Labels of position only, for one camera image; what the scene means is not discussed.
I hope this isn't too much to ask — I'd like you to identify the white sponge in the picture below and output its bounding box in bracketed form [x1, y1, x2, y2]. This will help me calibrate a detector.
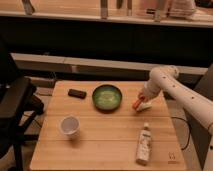
[136, 103, 152, 112]

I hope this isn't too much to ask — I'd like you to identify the green bowl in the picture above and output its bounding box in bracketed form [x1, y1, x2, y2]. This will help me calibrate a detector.
[92, 84, 122, 111]

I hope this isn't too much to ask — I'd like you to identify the white plastic bottle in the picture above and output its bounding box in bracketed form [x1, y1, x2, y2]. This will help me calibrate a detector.
[136, 122, 151, 166]

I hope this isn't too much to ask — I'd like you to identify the dark brown block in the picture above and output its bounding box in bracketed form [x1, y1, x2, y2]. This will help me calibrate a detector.
[68, 89, 87, 99]

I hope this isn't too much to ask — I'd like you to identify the black cable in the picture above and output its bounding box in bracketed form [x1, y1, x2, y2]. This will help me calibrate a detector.
[172, 116, 192, 152]

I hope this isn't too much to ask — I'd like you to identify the white cup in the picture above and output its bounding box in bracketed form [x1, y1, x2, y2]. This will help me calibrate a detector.
[60, 116, 80, 140]

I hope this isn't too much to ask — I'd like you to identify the orange red pepper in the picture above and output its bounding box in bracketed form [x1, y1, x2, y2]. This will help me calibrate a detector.
[132, 98, 144, 110]

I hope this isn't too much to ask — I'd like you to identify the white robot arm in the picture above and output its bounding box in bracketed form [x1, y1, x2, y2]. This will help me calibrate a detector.
[138, 65, 213, 171]

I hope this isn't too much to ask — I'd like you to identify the black chair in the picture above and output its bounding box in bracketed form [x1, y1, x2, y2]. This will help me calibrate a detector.
[0, 50, 44, 171]

